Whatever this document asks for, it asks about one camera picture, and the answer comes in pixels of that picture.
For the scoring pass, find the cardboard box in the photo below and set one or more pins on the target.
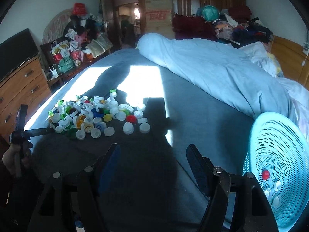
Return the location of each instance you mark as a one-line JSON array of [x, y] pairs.
[[159, 16]]

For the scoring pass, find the wooden headboard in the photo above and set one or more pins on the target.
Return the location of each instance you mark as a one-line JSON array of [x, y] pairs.
[[293, 62]]

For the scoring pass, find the wooden drawer dresser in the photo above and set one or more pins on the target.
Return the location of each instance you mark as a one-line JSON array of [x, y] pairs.
[[26, 85]]

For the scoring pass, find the turquoise plastic basket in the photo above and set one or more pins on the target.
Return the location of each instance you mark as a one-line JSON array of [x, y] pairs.
[[276, 144]]

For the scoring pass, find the teal round bag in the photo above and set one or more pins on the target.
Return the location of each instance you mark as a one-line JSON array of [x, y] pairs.
[[208, 13]]

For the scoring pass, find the clothes pile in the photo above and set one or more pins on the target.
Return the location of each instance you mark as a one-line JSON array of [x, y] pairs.
[[234, 26]]

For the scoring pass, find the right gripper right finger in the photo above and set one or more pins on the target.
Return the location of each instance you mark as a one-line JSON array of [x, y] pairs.
[[252, 211]]

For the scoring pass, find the red bottle cap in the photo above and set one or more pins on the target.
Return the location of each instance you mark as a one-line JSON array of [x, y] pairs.
[[131, 118]]

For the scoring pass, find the yellow bottle cap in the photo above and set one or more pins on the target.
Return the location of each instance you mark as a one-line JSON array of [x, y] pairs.
[[107, 118]]

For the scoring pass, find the black television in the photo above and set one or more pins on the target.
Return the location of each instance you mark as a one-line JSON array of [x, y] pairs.
[[15, 51]]

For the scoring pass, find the person left hand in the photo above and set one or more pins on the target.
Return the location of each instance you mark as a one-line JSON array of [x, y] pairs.
[[8, 158]]

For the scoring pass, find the red cap in basket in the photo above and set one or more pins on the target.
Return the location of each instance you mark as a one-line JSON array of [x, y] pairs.
[[265, 175]]

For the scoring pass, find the light blue duvet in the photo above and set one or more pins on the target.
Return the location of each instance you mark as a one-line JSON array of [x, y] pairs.
[[244, 78]]

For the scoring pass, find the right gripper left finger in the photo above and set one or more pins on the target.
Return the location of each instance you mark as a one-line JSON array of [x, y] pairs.
[[54, 210]]

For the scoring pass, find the pile of bags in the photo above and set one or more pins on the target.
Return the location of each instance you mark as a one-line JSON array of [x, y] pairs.
[[73, 37]]

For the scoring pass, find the white cap far right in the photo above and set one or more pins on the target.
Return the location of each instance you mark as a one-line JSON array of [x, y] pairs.
[[144, 128]]

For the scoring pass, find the grey-blue bed blanket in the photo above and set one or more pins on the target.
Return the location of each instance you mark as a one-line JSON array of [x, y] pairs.
[[156, 115]]

